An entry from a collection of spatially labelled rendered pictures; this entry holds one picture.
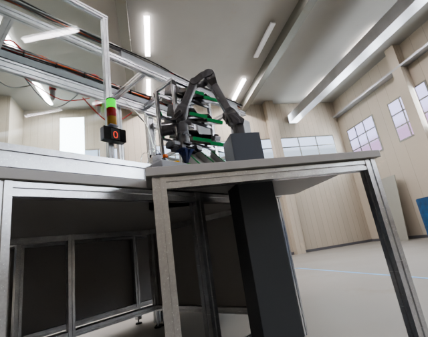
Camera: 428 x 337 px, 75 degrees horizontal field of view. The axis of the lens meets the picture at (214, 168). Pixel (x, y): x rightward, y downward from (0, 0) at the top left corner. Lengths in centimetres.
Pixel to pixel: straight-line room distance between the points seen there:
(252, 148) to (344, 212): 983
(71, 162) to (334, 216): 1013
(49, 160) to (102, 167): 18
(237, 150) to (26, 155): 78
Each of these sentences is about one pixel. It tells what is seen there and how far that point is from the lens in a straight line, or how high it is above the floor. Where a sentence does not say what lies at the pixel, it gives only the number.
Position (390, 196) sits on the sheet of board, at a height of 128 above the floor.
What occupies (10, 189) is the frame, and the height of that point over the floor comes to 80.
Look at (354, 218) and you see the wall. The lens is 1120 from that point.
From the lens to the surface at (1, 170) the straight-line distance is 90.
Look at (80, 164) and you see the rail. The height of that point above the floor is 92.
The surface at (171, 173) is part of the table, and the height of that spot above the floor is 83.
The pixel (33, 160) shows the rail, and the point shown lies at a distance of 102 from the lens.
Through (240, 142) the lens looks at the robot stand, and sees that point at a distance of 126.
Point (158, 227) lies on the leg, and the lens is 90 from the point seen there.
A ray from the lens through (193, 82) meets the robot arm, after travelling 146.
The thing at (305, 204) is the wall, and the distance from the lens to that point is 1026.
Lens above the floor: 58
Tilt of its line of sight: 16 degrees up
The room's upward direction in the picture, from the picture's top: 9 degrees counter-clockwise
